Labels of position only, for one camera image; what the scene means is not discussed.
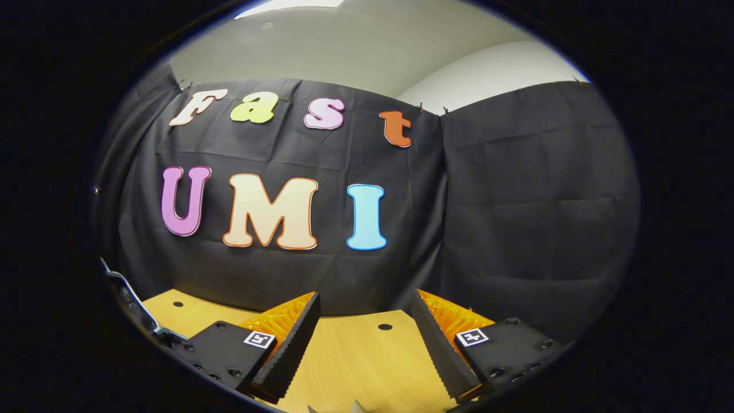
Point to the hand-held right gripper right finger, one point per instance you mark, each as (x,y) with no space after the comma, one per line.
(438,355)

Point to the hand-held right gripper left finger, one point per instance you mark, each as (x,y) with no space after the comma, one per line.
(289,350)

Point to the pale mint suitcase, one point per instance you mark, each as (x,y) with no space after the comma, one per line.
(151,321)

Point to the black backdrop cloth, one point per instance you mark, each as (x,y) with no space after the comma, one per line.
(516,201)

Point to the rectangular ceiling light panel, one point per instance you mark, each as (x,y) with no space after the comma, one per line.
(287,4)

